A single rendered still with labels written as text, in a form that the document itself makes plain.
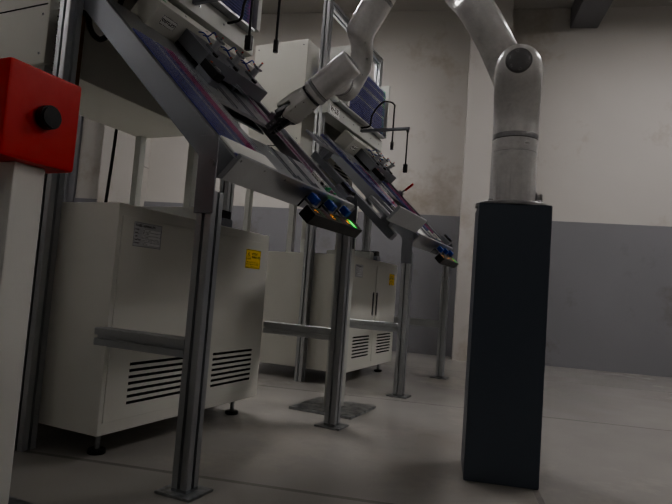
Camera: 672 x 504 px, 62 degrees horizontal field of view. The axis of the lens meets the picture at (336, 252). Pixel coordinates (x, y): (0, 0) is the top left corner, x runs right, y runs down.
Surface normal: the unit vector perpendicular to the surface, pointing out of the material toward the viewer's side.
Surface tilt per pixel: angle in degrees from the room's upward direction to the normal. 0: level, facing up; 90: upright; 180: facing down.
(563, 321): 90
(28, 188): 90
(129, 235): 90
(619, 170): 90
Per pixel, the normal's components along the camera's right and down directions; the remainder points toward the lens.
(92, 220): -0.41, -0.09
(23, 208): 0.91, 0.04
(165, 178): -0.18, -0.08
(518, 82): -0.26, 0.51
